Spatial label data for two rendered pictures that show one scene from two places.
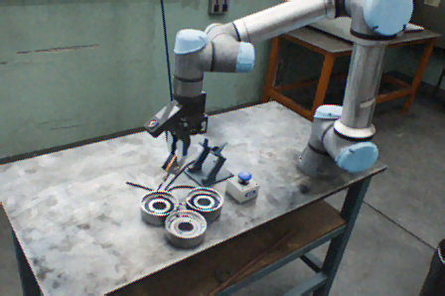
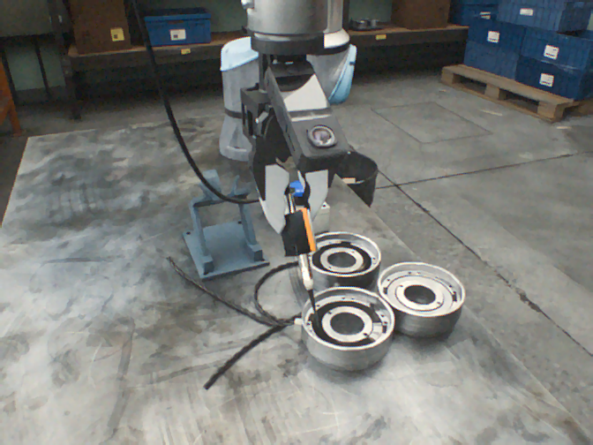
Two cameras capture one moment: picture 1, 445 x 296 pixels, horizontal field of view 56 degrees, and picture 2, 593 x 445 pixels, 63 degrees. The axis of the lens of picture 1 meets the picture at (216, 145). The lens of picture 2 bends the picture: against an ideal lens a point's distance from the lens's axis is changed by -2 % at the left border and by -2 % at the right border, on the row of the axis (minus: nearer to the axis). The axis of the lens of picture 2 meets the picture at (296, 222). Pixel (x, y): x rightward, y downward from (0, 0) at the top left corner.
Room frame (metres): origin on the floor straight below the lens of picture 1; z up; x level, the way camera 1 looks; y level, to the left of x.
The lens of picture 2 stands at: (0.79, 0.55, 1.22)
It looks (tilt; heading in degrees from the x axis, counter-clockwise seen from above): 31 degrees down; 291
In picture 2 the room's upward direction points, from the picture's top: straight up
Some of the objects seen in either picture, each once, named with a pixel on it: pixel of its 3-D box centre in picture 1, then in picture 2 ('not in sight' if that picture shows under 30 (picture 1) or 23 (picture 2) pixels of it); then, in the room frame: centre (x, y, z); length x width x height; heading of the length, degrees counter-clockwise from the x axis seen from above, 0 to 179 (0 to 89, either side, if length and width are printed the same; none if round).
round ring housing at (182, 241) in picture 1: (185, 228); (418, 299); (0.82, 0.05, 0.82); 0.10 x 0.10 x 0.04
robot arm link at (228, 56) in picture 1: (228, 55); not in sight; (1.02, 0.00, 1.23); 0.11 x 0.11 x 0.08; 15
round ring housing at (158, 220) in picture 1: (159, 208); (346, 328); (0.89, 0.13, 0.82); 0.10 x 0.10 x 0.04
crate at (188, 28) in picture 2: not in sight; (175, 26); (3.10, -2.88, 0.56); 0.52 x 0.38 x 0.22; 38
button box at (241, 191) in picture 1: (243, 187); (299, 210); (1.03, -0.10, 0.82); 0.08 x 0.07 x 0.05; 131
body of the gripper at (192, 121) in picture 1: (187, 113); (285, 94); (0.98, 0.09, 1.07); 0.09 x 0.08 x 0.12; 133
